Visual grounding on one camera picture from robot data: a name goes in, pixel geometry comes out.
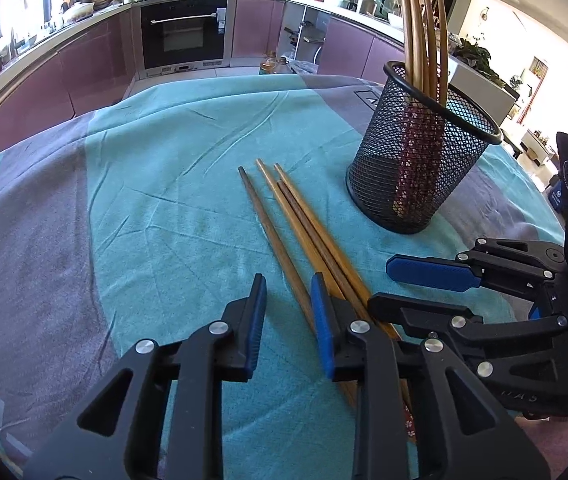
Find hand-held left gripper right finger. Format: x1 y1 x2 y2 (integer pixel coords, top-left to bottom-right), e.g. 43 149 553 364
310 272 551 480

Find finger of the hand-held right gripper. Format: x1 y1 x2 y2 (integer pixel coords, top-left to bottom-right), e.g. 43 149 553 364
367 292 568 361
385 237 567 301

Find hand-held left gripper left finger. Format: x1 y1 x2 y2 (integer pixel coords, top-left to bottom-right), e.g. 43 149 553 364
23 273 268 480

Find dark red-patterned chopstick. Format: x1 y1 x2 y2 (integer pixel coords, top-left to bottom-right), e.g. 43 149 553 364
237 166 360 408
276 181 372 311

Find light red-patterned chopstick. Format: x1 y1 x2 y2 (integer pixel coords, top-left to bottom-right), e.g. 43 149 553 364
273 162 417 443
255 158 365 321

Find black mesh cup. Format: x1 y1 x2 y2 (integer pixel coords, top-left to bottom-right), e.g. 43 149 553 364
345 61 504 235

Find bunch of wooden chopsticks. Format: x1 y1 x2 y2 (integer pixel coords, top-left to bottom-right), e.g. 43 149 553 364
394 0 450 221

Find person's right forearm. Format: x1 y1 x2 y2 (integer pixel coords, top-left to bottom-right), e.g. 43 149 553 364
516 400 568 480

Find teal grey tablecloth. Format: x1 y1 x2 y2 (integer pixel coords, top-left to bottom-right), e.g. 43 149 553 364
0 74 565 480

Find green leafy vegetables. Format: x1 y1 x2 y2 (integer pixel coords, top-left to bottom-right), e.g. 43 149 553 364
451 37 507 88

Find pink peninsula cabinets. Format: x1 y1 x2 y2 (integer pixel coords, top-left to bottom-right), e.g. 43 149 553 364
316 15 407 86

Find narrow pink base cabinet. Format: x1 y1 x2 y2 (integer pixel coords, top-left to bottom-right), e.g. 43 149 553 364
231 0 287 58

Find black stove with oven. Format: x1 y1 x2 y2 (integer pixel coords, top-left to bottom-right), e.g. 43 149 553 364
140 0 230 71

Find long pink base cabinets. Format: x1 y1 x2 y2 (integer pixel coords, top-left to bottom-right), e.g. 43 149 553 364
0 2 137 161

